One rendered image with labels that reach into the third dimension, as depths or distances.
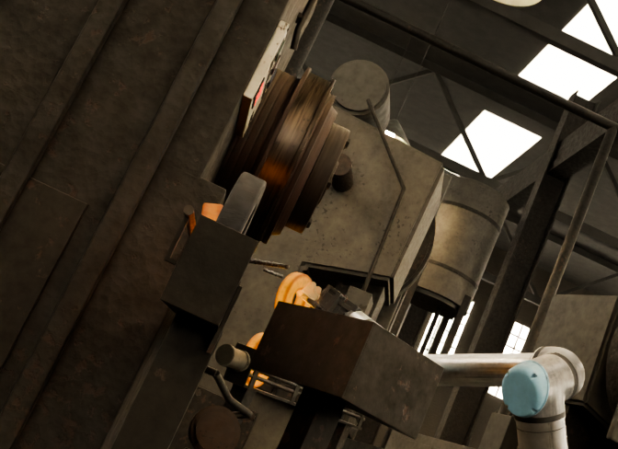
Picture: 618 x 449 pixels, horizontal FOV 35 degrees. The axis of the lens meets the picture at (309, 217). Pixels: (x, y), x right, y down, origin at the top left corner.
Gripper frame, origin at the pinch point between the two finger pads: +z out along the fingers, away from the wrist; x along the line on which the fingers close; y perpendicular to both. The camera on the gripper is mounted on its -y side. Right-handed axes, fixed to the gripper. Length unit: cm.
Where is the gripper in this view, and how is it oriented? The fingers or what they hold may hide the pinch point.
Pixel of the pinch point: (297, 293)
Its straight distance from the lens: 282.2
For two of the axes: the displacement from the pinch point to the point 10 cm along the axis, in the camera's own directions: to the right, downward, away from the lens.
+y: 6.2, -7.8, 1.0
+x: -4.1, -4.3, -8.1
